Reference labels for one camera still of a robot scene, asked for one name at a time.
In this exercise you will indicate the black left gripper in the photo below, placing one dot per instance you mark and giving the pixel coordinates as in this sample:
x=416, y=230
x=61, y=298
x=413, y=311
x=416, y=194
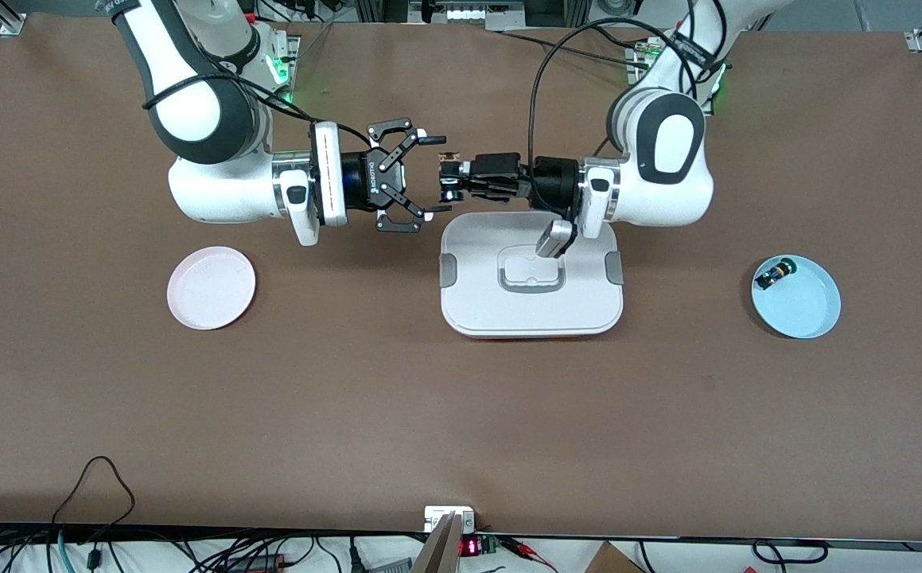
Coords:
x=554, y=182

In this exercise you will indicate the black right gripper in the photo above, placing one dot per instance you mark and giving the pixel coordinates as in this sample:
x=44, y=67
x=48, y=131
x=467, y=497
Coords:
x=355, y=182

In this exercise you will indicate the orange push button switch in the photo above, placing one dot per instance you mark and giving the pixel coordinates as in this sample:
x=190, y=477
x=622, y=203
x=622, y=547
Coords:
x=451, y=171

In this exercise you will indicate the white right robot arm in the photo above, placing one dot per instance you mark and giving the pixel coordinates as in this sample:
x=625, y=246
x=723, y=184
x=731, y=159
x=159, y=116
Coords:
x=190, y=111

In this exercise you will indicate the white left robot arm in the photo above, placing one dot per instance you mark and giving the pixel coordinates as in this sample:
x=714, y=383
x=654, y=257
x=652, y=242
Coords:
x=671, y=151

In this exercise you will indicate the white lidded box grey clasps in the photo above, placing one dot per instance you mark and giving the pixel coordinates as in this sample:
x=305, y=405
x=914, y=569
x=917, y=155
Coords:
x=532, y=310

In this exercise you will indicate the pale pink round plate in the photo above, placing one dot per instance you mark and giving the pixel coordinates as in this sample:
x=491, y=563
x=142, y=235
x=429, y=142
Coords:
x=210, y=290

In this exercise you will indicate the small white device block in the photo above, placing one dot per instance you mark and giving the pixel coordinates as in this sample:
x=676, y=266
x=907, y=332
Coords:
x=438, y=517

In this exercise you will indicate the light blue round plate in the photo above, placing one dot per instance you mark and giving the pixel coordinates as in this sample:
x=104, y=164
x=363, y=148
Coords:
x=807, y=306

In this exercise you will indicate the red digit display board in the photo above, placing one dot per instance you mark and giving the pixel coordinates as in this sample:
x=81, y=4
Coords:
x=472, y=546

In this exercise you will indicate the grey slanted bar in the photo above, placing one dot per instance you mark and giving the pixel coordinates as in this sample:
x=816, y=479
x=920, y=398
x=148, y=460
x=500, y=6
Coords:
x=438, y=549

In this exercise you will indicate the brown cardboard piece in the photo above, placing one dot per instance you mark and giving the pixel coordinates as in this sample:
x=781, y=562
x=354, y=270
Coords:
x=612, y=561

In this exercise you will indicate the metal frame equipment with light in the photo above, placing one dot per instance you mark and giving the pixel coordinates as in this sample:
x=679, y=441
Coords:
x=468, y=12

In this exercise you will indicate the green push button switch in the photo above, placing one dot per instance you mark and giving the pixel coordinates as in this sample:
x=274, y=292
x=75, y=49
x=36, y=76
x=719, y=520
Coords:
x=775, y=274

